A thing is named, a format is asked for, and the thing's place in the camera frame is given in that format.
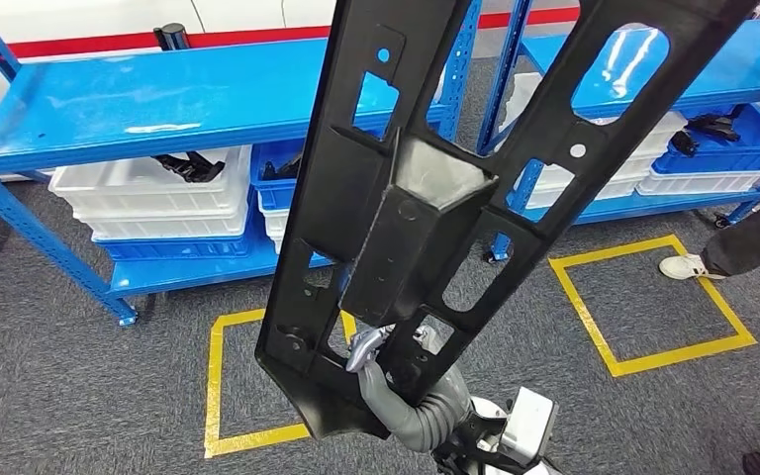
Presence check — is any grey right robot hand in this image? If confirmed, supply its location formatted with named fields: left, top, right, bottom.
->
left=345, top=324, right=425, bottom=453

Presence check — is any long black plastic frame part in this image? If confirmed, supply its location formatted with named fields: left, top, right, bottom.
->
left=253, top=0, right=758, bottom=441

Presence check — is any small black plastic part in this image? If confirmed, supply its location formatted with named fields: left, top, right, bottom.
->
left=259, top=151, right=304, bottom=183
left=670, top=104, right=745, bottom=158
left=151, top=150, right=228, bottom=185

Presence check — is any blue metal shelf rack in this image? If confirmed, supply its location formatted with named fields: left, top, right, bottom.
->
left=474, top=0, right=760, bottom=263
left=0, top=0, right=486, bottom=328

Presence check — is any blue plastic crate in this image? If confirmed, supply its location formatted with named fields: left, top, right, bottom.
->
left=249, top=138, right=309, bottom=213
left=649, top=103, right=760, bottom=176
left=93, top=231, right=254, bottom=262

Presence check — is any yellow floor tape square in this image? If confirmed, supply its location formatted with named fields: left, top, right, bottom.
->
left=548, top=234, right=758, bottom=380

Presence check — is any white plastic crate stack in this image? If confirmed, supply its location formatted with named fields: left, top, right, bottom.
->
left=498, top=70, right=691, bottom=211

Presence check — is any red barrier belt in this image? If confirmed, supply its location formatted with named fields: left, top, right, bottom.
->
left=0, top=6, right=581, bottom=65

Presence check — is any white vehicle body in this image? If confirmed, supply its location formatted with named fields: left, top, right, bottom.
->
left=0, top=0, right=581, bottom=183

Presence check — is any black stanchion post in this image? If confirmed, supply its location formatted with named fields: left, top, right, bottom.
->
left=151, top=23, right=191, bottom=52

